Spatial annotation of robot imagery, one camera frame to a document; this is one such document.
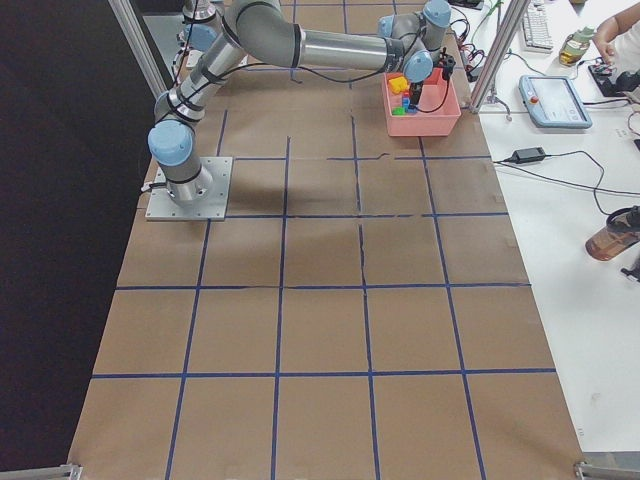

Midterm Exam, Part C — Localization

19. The pink plastic box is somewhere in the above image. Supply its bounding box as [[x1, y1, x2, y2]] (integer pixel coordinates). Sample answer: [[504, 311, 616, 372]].
[[381, 68, 461, 137]]

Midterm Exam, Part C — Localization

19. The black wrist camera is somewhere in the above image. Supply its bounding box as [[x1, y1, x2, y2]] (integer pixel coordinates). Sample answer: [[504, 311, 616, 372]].
[[437, 51, 456, 82]]

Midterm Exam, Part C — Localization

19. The white keyboard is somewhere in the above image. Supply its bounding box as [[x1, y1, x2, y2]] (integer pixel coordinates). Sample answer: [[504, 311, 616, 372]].
[[521, 1, 554, 54]]

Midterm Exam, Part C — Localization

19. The person hand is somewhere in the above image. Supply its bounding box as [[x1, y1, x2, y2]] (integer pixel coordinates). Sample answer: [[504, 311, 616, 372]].
[[593, 35, 615, 64]]

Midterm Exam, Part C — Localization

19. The blue toy block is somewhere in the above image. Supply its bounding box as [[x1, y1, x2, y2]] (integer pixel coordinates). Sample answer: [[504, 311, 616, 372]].
[[402, 98, 418, 115]]

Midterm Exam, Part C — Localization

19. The small green yellow bottle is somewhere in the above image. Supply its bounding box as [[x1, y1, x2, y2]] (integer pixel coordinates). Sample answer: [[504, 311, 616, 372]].
[[558, 26, 595, 66]]

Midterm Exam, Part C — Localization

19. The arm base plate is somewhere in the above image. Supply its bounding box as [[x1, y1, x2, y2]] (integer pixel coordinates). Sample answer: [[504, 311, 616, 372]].
[[145, 156, 234, 221]]

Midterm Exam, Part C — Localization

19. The blue teach pendant tablet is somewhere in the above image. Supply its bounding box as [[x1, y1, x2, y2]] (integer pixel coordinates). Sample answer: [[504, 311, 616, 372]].
[[518, 75, 592, 129]]

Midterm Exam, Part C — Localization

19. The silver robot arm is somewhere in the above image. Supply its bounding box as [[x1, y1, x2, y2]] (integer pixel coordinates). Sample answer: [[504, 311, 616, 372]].
[[175, 0, 225, 69], [148, 1, 451, 207]]

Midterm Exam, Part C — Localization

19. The yellow toy block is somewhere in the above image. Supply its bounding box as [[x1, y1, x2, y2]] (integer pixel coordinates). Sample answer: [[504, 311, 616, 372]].
[[387, 75, 409, 95]]

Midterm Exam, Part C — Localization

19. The brown drink bottle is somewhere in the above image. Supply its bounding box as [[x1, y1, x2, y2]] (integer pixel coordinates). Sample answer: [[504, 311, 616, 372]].
[[585, 206, 639, 261]]

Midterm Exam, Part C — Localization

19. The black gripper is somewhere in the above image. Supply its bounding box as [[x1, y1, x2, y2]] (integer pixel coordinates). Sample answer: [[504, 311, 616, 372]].
[[409, 81, 424, 111]]

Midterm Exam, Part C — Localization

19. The aluminium frame post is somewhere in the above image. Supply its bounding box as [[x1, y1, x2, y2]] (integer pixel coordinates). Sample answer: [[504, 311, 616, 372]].
[[469, 0, 529, 113]]

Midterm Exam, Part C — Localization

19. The black power adapter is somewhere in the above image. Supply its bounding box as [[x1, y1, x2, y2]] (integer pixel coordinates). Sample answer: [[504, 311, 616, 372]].
[[511, 147, 547, 164]]

